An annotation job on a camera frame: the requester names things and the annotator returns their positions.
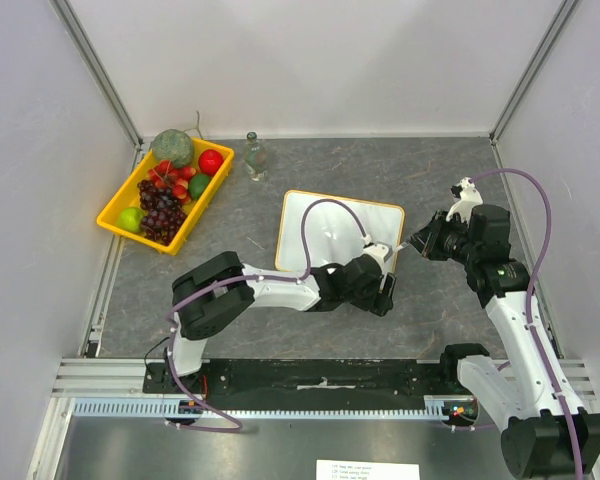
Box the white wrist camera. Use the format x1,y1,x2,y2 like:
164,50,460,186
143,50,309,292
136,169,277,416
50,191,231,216
446,177,483,223
362,234,395,273

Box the yellow plastic tray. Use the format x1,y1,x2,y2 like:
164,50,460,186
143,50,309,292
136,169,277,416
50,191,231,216
96,138,235,255

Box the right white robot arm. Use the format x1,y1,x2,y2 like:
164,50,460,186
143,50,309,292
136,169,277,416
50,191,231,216
409,204,600,479

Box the purple grape bunch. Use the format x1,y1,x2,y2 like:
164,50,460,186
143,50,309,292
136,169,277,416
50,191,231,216
137,180,187,246

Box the white paper label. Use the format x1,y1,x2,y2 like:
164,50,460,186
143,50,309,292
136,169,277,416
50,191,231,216
315,459,420,480

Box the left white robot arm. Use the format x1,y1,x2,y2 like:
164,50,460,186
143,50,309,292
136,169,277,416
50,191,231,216
164,244,396,393

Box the red apple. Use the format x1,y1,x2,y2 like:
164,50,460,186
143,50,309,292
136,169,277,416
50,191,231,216
198,149,224,177

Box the clear glass bottle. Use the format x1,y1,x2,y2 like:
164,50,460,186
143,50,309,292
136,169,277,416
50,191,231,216
243,131,266,181

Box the light green apple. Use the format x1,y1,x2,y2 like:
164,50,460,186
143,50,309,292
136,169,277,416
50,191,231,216
116,207,145,234

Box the wood framed whiteboard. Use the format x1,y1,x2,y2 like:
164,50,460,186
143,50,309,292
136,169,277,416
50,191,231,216
275,190,406,271

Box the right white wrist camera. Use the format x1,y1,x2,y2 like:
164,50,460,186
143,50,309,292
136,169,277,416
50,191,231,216
446,177,483,223

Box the red strawberry cluster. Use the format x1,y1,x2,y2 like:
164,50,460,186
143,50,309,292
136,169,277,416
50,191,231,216
147,160,196,204

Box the grey slotted cable duct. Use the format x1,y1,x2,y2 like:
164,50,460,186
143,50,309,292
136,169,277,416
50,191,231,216
73,398,469,421

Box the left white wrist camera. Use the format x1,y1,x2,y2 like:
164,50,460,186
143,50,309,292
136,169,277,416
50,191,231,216
362,234,395,273

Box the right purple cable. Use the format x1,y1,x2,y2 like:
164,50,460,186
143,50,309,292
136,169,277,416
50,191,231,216
452,169,589,480

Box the dark green lime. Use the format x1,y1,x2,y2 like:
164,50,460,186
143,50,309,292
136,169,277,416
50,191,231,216
188,173,212,200

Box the green melon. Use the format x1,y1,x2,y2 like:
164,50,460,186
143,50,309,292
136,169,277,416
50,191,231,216
150,129,195,168

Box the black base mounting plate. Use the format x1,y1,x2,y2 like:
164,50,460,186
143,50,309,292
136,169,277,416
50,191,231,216
142,357,469,399

